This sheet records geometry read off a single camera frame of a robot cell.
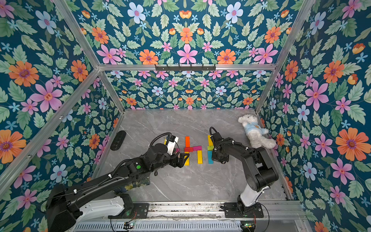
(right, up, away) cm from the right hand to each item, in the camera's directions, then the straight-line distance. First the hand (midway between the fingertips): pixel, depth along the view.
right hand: (220, 157), depth 93 cm
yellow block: (-14, 0, 0) cm, 14 cm away
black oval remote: (-70, +11, +6) cm, 71 cm away
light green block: (-6, +6, +4) cm, 9 cm away
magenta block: (-15, +6, +4) cm, 16 cm away
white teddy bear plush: (+24, +16, +1) cm, 29 cm away
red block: (-20, +5, +4) cm, 21 cm away
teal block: (-7, 0, -1) cm, 7 cm away
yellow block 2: (-6, +10, +4) cm, 12 cm away
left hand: (-21, +7, -20) cm, 30 cm away
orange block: (-22, +9, +8) cm, 25 cm away
